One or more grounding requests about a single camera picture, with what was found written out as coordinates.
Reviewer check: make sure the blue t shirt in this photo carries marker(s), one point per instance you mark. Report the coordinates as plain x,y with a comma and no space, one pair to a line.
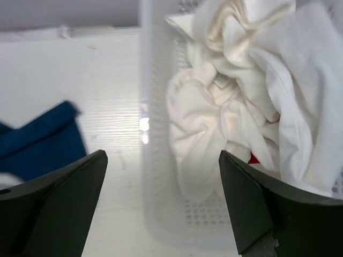
49,142

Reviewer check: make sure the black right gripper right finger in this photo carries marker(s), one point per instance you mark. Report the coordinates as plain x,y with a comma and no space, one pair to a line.
272,218

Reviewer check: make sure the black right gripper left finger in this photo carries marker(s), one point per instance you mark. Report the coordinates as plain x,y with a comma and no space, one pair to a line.
51,215

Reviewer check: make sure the cream cloth in basket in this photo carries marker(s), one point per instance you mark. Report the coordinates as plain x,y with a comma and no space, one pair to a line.
235,22

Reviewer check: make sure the white cloth in basket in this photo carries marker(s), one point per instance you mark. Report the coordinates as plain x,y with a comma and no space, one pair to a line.
286,111

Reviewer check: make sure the white plastic basket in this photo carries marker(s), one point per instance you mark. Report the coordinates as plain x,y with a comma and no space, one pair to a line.
170,218

